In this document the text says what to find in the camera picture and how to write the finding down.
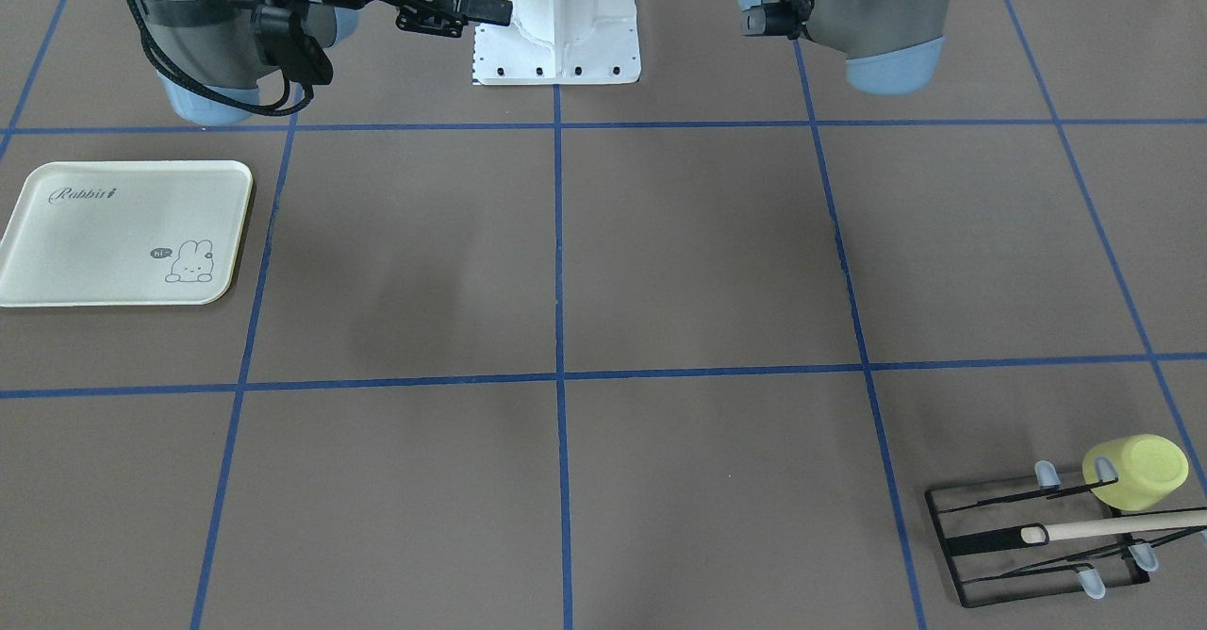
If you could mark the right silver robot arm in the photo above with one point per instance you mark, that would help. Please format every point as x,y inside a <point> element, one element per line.
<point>224,61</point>

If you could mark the cream rabbit tray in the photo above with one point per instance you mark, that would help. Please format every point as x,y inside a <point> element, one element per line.
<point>125,233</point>

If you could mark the yellow cup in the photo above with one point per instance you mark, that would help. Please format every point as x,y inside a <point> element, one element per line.
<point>1148,469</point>

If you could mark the white pedestal column base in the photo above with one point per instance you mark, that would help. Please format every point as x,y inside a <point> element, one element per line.
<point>560,42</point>

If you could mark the black wire cup rack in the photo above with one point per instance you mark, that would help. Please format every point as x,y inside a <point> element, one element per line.
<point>1048,534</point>

